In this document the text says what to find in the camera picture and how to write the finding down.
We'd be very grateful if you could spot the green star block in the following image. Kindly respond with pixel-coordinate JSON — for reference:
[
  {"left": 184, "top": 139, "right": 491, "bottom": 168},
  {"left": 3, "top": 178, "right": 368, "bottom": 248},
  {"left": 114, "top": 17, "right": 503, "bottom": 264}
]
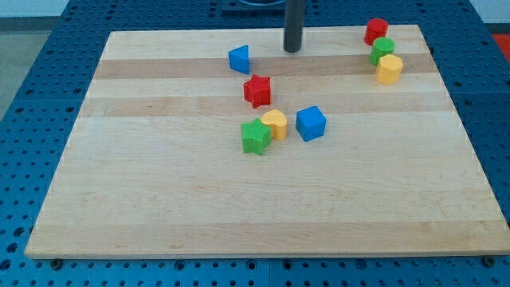
[{"left": 241, "top": 118, "right": 272, "bottom": 155}]

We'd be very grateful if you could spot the red star block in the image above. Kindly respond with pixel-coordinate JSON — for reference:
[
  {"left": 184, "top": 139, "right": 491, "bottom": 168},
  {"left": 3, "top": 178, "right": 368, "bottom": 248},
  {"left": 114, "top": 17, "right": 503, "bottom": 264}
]
[{"left": 243, "top": 74, "right": 272, "bottom": 108}]

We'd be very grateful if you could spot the blue triangle block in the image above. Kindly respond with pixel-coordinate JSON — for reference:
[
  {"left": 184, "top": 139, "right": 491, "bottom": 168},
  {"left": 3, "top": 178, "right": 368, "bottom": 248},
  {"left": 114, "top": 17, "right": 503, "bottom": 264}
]
[{"left": 228, "top": 45, "right": 250, "bottom": 74}]

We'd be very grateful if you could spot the yellow heart block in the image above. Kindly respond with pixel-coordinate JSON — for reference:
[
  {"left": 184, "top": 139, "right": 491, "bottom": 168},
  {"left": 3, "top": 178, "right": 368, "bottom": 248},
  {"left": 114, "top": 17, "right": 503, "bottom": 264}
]
[{"left": 261, "top": 109, "right": 288, "bottom": 140}]

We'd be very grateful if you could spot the blue cube block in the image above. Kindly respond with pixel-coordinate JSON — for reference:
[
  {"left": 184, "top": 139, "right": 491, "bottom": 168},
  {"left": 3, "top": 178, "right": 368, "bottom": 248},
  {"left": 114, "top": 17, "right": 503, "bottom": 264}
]
[{"left": 296, "top": 106, "right": 327, "bottom": 142}]

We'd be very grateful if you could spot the light wooden board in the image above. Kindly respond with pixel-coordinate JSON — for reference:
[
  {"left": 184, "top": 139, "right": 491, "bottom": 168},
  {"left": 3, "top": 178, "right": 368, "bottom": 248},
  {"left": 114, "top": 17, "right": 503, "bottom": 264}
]
[{"left": 25, "top": 25, "right": 509, "bottom": 260}]

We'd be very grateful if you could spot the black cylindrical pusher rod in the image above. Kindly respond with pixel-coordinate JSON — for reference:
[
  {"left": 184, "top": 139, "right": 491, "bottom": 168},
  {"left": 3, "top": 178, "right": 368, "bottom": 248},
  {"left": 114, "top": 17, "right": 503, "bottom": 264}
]
[{"left": 283, "top": 0, "right": 306, "bottom": 53}]

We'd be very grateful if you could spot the yellow hexagon block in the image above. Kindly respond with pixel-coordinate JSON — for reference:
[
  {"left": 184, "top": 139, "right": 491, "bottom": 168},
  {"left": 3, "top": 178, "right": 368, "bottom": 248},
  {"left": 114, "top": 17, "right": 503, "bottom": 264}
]
[{"left": 375, "top": 54, "right": 403, "bottom": 85}]

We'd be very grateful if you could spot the green cylinder block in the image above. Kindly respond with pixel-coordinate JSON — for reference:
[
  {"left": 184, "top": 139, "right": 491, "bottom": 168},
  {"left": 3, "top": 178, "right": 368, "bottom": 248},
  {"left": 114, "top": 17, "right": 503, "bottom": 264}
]
[{"left": 369, "top": 37, "right": 395, "bottom": 66}]

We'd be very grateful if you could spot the red cylinder block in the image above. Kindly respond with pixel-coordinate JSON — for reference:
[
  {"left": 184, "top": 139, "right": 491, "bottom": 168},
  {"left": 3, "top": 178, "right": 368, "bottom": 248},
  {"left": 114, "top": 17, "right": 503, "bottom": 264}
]
[{"left": 363, "top": 18, "right": 389, "bottom": 45}]

